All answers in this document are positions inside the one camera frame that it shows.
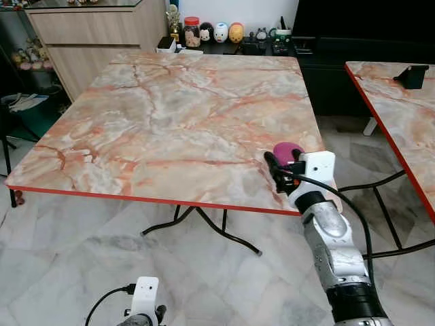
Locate purple cup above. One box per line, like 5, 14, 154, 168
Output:
272, 141, 305, 161

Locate black tv console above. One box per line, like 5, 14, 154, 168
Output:
294, 37, 435, 117

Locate large marble folding table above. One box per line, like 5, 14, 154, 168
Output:
5, 53, 343, 257

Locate marble table with rounded corner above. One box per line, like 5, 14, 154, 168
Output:
337, 60, 435, 260

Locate green and white mug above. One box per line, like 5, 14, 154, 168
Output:
274, 28, 294, 46

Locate yellow round toy figure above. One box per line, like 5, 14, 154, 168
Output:
228, 22, 245, 44

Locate white round toy figure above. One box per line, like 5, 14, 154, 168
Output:
213, 22, 230, 44

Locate black phone stand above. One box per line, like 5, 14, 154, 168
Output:
394, 64, 430, 90

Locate black round toy figure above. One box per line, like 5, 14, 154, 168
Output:
200, 22, 215, 43

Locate glass jar with red lid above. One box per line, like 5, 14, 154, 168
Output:
183, 16, 203, 49

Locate black television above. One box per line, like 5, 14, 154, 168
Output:
292, 0, 435, 39

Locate small white box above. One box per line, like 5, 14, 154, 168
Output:
157, 37, 177, 53

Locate gold trophy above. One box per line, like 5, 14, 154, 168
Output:
166, 3, 182, 43

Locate light wooden cabinet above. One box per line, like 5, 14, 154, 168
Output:
24, 0, 169, 102

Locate row of small plush toys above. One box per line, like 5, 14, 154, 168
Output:
10, 39, 54, 71

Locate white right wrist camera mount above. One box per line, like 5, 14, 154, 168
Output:
287, 151, 337, 209

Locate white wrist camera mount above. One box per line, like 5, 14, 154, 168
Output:
130, 276, 161, 321
287, 151, 337, 209

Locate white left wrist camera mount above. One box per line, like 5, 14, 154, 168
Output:
130, 276, 161, 321

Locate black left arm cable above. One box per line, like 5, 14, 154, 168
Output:
84, 285, 137, 326

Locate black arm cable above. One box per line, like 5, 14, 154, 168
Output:
84, 285, 137, 326
280, 171, 376, 289

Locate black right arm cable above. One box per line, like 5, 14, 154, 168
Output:
280, 171, 376, 289

